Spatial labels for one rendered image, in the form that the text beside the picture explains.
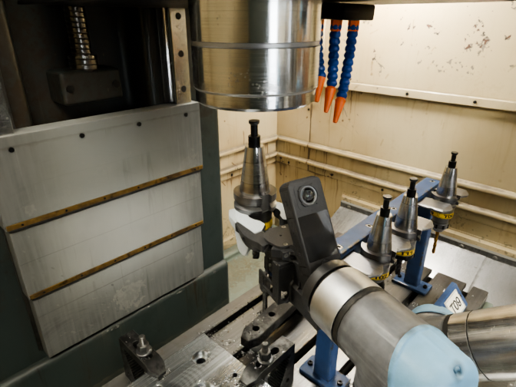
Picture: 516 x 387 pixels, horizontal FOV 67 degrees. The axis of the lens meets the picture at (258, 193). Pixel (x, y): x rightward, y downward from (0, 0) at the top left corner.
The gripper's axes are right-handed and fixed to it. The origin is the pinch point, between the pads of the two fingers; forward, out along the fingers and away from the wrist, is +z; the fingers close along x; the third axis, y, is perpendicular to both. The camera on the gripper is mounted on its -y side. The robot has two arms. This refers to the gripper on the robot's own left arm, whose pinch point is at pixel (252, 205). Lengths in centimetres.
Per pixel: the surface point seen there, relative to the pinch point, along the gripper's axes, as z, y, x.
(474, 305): -2, 45, 66
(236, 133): 100, 21, 45
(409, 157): 47, 23, 90
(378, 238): -5.1, 9.6, 22.4
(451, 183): 5, 10, 54
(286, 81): -8.9, -19.5, -0.2
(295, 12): -8.8, -26.4, 0.8
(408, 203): -1.3, 6.8, 33.2
